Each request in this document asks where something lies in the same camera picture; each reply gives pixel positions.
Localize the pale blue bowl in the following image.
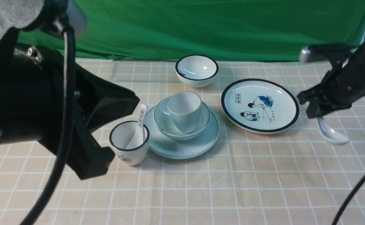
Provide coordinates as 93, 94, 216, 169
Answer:
153, 97, 210, 140

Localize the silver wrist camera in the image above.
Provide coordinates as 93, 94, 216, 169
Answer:
299, 43, 358, 63
0, 0, 88, 52

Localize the pale blue plate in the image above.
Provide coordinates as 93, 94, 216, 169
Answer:
144, 108, 221, 159

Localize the black left camera cable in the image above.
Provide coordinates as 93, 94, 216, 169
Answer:
20, 16, 77, 225

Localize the white spoon with characters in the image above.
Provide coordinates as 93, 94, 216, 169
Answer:
126, 104, 148, 150

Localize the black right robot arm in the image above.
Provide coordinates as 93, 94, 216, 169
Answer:
297, 36, 365, 119

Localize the beige checkered tablecloth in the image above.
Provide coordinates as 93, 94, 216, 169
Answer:
0, 58, 365, 225

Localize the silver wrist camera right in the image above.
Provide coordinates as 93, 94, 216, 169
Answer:
299, 43, 358, 63

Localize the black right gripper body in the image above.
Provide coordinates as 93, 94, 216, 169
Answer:
317, 47, 365, 106

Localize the small black-rimmed white bowl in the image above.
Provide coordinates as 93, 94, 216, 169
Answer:
175, 55, 219, 88

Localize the black camera cable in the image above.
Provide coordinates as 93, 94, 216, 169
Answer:
331, 153, 365, 225
20, 16, 77, 225

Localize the illustrated black-rimmed plate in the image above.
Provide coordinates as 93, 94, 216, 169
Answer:
221, 78, 300, 134

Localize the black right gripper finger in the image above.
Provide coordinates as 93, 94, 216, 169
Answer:
306, 102, 352, 119
297, 86, 321, 105

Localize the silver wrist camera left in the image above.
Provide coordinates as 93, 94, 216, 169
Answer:
0, 0, 88, 52

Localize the black-rimmed white cup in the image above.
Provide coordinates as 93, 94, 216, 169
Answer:
109, 121, 150, 166

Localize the green backdrop cloth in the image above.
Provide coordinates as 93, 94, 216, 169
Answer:
17, 0, 365, 62

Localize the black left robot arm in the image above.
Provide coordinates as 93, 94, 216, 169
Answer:
0, 28, 140, 180

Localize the pale blue cup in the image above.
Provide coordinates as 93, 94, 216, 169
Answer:
167, 92, 202, 134

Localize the pale blue ceramic spoon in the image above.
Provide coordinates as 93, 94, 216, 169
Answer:
316, 117, 350, 146

